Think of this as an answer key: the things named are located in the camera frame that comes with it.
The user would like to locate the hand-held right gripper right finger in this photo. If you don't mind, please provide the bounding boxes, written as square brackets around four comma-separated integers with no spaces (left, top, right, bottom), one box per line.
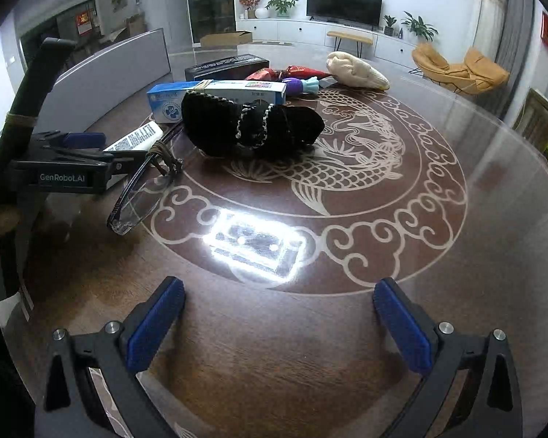
[372,277,526,438]

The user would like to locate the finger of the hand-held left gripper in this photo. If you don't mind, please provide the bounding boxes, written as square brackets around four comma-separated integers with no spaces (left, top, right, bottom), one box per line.
[103,155,138,191]
[31,131,116,162]

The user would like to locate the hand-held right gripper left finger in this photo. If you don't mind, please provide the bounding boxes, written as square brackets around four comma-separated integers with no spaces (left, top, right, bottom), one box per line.
[37,276,186,438]

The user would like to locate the white cream tube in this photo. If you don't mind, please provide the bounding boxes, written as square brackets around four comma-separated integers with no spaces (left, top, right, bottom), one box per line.
[103,122,166,154]

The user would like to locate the black rectangular box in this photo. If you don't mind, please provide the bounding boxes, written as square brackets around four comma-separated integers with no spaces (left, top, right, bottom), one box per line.
[184,55,271,83]

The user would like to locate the purple toy wand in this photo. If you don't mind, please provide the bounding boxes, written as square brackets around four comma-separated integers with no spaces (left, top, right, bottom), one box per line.
[282,77,325,97]

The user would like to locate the brown patterned glass desktop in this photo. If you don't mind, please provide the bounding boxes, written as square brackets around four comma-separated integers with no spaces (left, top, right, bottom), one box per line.
[0,41,548,438]

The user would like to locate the clear rimless eyeglasses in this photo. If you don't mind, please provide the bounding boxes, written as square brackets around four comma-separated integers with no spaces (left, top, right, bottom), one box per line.
[107,123,184,238]

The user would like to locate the grey curved panel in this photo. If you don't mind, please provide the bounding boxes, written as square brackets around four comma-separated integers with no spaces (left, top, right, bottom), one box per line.
[35,27,172,136]

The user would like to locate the black knitted cloth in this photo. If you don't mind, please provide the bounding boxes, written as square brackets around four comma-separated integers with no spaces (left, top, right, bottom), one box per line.
[181,90,326,159]

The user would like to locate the red window poster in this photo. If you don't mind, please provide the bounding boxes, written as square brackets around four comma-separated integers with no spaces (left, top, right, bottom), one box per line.
[75,2,95,35]

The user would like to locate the blue and white carton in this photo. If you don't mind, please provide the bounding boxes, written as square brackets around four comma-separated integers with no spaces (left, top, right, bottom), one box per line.
[146,79,288,125]

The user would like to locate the open cardboard box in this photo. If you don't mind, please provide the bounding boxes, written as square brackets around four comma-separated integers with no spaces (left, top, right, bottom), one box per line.
[199,30,253,47]

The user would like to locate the red foil snack packet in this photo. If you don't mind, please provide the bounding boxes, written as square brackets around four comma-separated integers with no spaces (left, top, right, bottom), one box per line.
[246,66,332,84]

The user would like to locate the dark glass cabinet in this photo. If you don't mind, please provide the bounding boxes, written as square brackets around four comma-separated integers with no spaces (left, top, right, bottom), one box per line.
[184,0,236,47]

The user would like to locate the red flower vase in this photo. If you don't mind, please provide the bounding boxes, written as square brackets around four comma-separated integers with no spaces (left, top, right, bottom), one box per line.
[238,0,265,20]

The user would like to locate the white television cabinet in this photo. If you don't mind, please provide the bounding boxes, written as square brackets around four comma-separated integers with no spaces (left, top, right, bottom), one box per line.
[236,17,422,63]

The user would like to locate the green potted plant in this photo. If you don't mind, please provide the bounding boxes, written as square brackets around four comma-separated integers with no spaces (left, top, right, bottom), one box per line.
[265,0,299,19]

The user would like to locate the wooden dining chair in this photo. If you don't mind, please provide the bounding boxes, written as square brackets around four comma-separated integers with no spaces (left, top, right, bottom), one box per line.
[513,87,548,180]

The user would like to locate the wooden bench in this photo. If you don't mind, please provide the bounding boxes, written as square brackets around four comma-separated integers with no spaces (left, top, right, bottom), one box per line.
[326,30,374,60]

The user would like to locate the orange lounge chair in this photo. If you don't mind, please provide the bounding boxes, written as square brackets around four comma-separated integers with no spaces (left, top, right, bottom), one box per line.
[411,43,511,97]

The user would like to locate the black flat television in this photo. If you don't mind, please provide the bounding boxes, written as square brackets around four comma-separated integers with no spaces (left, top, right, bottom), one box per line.
[306,0,384,27]

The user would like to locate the leafy potted plant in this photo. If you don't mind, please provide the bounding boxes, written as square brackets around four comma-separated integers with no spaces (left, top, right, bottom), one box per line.
[400,11,439,42]

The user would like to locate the grey curtain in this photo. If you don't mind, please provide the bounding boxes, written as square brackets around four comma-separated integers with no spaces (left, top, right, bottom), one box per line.
[497,0,548,120]

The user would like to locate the white standing air conditioner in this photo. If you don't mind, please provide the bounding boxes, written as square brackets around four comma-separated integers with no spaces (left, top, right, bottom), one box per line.
[474,0,508,63]

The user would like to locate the brown glasses cord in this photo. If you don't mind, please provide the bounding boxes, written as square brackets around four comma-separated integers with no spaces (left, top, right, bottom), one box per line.
[147,143,184,178]

